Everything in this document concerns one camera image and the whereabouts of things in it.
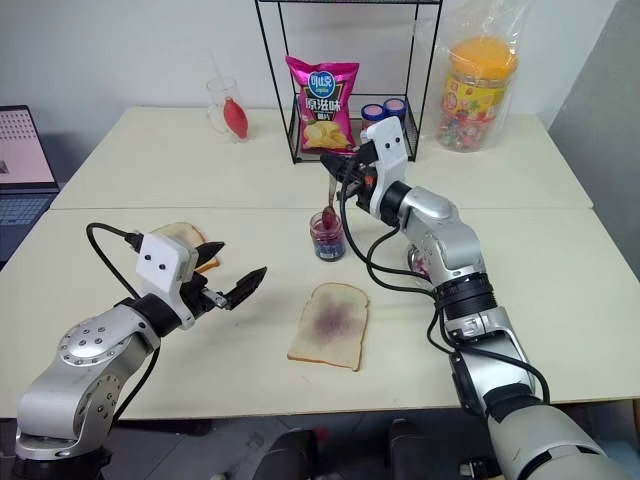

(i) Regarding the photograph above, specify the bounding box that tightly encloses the clear glass cup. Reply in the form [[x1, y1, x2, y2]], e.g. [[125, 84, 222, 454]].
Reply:
[[205, 76, 252, 145]]

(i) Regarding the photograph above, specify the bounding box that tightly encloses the red pointed object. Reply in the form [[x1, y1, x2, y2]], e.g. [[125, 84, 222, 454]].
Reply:
[[222, 96, 251, 141]]

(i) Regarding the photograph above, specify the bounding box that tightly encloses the open laptop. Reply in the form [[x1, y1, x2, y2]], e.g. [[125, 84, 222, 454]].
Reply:
[[0, 104, 62, 272]]

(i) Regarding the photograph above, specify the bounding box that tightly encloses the pink potato chips bag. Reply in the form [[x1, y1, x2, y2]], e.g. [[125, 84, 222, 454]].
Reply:
[[284, 54, 362, 155]]

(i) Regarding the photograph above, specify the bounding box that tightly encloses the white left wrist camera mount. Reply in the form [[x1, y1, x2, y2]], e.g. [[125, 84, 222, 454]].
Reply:
[[135, 232, 201, 331]]

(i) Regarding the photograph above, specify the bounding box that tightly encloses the metal spoon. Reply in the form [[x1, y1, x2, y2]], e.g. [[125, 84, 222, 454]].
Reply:
[[321, 172, 339, 231]]

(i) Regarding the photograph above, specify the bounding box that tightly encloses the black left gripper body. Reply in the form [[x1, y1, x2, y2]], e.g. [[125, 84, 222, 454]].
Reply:
[[178, 272, 231, 322]]

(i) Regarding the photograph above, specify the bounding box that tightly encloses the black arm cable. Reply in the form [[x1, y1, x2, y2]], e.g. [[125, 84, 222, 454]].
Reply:
[[335, 149, 552, 406], [85, 222, 162, 426]]

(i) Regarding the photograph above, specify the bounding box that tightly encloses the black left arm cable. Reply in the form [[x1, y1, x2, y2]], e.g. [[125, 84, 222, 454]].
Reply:
[[85, 222, 162, 426]]

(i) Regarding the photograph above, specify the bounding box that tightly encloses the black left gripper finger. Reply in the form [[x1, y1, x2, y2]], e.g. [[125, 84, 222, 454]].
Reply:
[[194, 241, 227, 269], [224, 266, 269, 311]]

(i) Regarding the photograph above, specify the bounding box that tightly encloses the plain bread slice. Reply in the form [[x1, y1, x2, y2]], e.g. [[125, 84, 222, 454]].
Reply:
[[149, 221, 222, 274]]

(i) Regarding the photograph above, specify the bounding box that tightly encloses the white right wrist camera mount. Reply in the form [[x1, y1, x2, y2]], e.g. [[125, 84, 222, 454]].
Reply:
[[359, 117, 410, 214]]

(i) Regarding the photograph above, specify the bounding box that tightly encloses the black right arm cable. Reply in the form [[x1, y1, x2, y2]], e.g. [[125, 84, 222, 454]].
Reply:
[[335, 149, 552, 406]]

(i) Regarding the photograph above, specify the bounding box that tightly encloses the candy jar in plastic bag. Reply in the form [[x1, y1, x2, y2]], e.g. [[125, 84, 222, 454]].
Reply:
[[413, 0, 532, 154]]

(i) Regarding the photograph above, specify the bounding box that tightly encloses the bread slice with jam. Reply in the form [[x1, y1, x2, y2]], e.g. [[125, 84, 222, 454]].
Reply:
[[286, 282, 372, 373]]

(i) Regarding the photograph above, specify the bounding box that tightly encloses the clear drinking straw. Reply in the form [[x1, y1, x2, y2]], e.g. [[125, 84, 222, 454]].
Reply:
[[207, 48, 230, 97]]

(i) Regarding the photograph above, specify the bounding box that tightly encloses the small blue-lidded jar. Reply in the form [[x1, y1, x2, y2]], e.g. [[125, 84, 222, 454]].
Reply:
[[360, 103, 385, 133], [382, 97, 407, 122]]

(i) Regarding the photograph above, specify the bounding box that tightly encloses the black wire rack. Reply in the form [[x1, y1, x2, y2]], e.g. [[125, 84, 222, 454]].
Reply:
[[254, 0, 444, 165]]

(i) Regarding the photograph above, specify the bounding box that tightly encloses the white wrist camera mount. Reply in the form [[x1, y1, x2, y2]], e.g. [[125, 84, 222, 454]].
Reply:
[[359, 117, 410, 214], [135, 232, 201, 331]]

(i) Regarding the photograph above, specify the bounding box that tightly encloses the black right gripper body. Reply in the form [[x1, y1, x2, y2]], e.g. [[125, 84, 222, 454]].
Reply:
[[343, 143, 377, 207]]

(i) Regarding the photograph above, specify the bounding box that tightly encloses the glass jam jar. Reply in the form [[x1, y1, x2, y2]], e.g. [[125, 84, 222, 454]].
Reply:
[[308, 210, 347, 262]]

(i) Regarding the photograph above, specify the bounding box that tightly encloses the candy jar with orange lid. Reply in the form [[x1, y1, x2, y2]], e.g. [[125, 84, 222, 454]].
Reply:
[[438, 38, 520, 153]]

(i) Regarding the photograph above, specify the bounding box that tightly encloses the dark rounded shape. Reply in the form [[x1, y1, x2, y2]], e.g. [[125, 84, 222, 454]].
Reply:
[[243, 428, 322, 480], [386, 418, 437, 480]]

